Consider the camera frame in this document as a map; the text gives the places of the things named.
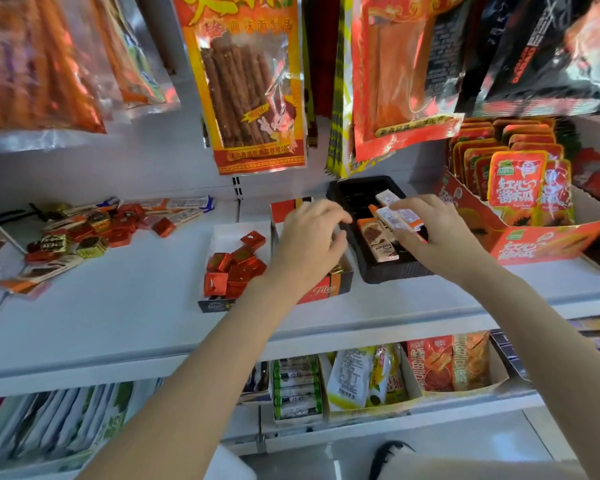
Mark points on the person's right hand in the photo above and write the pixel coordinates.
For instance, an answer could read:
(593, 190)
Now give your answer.
(447, 247)

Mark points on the person's left hand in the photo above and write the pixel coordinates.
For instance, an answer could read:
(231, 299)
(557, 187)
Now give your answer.
(305, 252)

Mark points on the heap of gold candies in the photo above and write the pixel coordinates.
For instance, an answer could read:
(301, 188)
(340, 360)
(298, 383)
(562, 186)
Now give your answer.
(336, 269)

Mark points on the red Filer candy box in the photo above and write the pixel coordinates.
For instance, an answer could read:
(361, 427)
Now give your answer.
(285, 209)

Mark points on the chocolate wafer bar packets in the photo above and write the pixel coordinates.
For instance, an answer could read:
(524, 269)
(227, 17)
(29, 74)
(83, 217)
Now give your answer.
(380, 242)

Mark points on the black plastic tray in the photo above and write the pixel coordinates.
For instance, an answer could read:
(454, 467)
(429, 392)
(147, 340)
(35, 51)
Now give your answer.
(350, 194)

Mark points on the white box of red chocolates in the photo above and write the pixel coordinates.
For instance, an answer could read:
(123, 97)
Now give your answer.
(225, 239)

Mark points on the pile of mixed candies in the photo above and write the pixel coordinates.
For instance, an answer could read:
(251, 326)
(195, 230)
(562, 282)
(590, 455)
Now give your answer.
(90, 244)

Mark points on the person's right forearm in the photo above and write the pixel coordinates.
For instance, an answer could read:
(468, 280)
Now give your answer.
(570, 369)

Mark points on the person's left forearm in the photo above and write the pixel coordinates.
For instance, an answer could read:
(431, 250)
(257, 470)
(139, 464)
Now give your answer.
(205, 394)

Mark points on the red cardboard display box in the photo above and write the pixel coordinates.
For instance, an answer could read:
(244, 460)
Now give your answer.
(530, 244)

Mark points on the white metal shelf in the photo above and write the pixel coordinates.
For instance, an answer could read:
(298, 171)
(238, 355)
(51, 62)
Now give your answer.
(130, 304)

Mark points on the person's black shoe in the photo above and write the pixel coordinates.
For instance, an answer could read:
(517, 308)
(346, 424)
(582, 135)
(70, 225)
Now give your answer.
(385, 457)

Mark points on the row of red snack packets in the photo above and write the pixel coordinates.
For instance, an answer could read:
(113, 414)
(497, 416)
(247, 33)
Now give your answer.
(517, 179)

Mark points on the yellow black striped bags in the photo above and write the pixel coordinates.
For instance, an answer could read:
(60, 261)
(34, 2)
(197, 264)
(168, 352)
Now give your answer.
(340, 144)

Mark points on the red orange snack packets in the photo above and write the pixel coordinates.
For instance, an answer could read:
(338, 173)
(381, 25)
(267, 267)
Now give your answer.
(430, 364)

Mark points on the stack of green white packets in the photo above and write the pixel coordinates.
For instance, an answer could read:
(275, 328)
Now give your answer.
(297, 389)

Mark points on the yellow red bag brown sticks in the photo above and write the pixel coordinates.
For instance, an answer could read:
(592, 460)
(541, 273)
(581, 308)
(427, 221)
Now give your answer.
(240, 94)

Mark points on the red orange snack bag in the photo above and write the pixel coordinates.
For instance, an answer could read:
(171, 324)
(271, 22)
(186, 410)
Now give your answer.
(395, 79)

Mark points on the dark red snack bag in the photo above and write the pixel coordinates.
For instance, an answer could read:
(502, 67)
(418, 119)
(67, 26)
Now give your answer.
(322, 54)

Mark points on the black snack bag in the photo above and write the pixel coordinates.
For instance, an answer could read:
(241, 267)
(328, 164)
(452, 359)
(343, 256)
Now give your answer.
(540, 49)

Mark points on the clear green print snack bag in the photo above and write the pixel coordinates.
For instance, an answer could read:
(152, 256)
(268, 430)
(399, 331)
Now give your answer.
(130, 49)

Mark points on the black metal hook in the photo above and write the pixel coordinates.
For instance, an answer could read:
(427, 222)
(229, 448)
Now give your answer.
(10, 213)

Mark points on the clear bag of orange sticks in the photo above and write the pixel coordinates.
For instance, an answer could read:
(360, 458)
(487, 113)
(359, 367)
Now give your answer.
(30, 59)

